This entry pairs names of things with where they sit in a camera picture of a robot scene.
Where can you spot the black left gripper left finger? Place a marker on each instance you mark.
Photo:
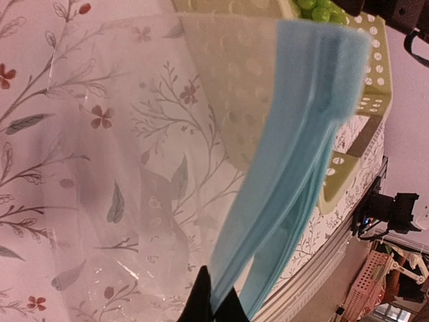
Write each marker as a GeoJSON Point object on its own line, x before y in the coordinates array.
{"type": "Point", "coordinates": [197, 307]}

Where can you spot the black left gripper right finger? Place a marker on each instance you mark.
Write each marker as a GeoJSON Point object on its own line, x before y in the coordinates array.
{"type": "Point", "coordinates": [230, 309]}

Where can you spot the clear blue zip top bag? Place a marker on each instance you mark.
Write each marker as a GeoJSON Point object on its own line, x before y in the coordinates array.
{"type": "Point", "coordinates": [318, 80]}

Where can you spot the light green perforated plastic basket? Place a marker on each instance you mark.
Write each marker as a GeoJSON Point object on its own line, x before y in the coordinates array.
{"type": "Point", "coordinates": [362, 117]}

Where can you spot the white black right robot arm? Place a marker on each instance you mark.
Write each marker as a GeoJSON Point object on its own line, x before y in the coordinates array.
{"type": "Point", "coordinates": [409, 17]}

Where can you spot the pink perforated background crate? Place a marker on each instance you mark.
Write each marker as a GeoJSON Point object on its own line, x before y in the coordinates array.
{"type": "Point", "coordinates": [368, 289]}

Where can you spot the floral patterned table mat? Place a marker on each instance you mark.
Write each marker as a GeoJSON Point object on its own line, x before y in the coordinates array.
{"type": "Point", "coordinates": [115, 180]}

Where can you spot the green grape bunch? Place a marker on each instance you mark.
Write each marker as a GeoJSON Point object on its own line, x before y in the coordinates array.
{"type": "Point", "coordinates": [320, 11]}

